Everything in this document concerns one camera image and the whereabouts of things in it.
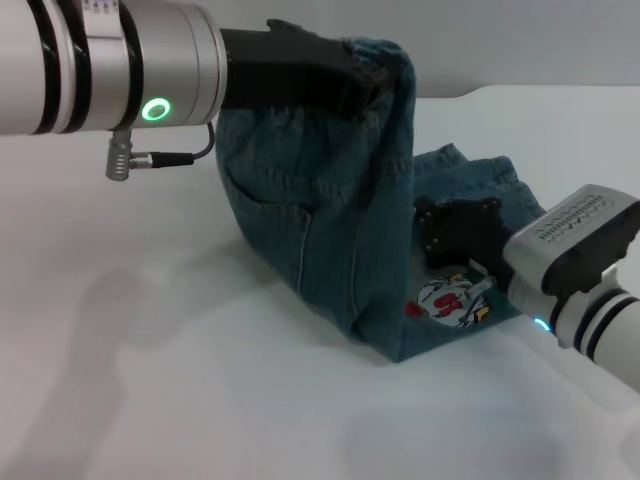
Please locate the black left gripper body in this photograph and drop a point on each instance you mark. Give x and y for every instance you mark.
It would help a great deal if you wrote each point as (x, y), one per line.
(285, 70)

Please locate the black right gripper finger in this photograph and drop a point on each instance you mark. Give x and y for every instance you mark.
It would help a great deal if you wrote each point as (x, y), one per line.
(431, 230)

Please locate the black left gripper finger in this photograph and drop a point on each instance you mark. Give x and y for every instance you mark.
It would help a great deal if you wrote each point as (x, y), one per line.
(360, 100)
(367, 72)

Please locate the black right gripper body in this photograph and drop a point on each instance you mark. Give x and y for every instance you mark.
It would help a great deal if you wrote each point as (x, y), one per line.
(475, 230)

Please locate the blue denim shorts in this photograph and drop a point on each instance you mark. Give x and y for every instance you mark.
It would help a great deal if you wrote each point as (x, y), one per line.
(325, 200)

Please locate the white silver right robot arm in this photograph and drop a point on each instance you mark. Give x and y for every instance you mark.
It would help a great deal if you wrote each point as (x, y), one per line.
(600, 335)

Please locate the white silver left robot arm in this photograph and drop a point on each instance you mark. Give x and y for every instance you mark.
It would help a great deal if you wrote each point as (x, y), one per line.
(100, 65)

